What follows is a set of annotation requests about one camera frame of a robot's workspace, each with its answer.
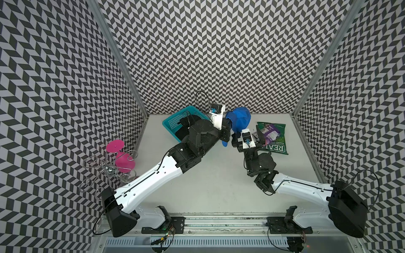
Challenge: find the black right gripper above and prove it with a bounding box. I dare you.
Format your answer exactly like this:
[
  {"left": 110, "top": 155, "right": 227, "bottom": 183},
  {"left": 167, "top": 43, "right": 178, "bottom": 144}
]
[{"left": 231, "top": 125, "right": 265, "bottom": 175}]

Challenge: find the blue baseball cap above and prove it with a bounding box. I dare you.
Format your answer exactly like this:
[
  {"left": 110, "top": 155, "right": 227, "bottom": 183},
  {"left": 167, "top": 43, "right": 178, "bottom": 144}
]
[{"left": 223, "top": 107, "right": 251, "bottom": 138}]

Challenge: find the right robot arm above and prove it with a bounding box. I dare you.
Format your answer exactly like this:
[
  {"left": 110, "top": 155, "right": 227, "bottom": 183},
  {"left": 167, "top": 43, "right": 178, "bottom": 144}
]
[{"left": 232, "top": 129, "right": 368, "bottom": 238}]

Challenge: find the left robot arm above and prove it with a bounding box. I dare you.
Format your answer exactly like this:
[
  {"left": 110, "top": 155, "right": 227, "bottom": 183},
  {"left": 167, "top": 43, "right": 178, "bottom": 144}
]
[{"left": 101, "top": 118, "right": 232, "bottom": 237}]

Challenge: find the black cap in basket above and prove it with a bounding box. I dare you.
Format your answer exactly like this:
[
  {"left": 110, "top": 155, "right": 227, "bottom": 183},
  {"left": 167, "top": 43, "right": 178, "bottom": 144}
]
[{"left": 175, "top": 114, "right": 201, "bottom": 141}]

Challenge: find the purple snack bag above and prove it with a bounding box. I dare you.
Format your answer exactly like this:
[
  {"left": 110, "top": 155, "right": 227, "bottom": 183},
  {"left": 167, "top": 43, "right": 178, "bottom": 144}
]
[{"left": 261, "top": 124, "right": 280, "bottom": 144}]

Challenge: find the green crisp bag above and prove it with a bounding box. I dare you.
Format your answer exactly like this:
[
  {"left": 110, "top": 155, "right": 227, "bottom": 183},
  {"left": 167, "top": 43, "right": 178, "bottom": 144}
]
[{"left": 257, "top": 122, "right": 288, "bottom": 155}]

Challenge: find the teal plastic basket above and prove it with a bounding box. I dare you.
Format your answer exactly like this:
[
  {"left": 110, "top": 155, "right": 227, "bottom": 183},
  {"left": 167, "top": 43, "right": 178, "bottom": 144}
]
[{"left": 162, "top": 106, "right": 209, "bottom": 142}]

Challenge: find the pink plastic wine glass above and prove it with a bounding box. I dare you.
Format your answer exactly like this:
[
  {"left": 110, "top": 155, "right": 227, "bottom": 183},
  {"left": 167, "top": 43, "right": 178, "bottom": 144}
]
[{"left": 106, "top": 140, "right": 137, "bottom": 174}]

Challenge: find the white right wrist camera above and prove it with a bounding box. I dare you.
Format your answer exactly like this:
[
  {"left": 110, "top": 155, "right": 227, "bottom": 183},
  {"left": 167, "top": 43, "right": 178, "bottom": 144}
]
[{"left": 242, "top": 129, "right": 256, "bottom": 150}]

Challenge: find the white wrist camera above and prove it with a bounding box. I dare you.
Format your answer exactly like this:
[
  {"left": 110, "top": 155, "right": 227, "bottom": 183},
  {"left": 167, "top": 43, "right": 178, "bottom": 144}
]
[
  {"left": 242, "top": 129, "right": 256, "bottom": 150},
  {"left": 209, "top": 103, "right": 225, "bottom": 130}
]

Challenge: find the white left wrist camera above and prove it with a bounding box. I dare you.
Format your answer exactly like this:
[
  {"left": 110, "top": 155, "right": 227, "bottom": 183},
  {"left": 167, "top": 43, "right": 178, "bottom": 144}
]
[{"left": 209, "top": 103, "right": 225, "bottom": 130}]

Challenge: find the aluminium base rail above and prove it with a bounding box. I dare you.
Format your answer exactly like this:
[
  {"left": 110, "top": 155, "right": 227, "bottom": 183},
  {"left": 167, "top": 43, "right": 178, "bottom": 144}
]
[{"left": 89, "top": 213, "right": 368, "bottom": 253}]

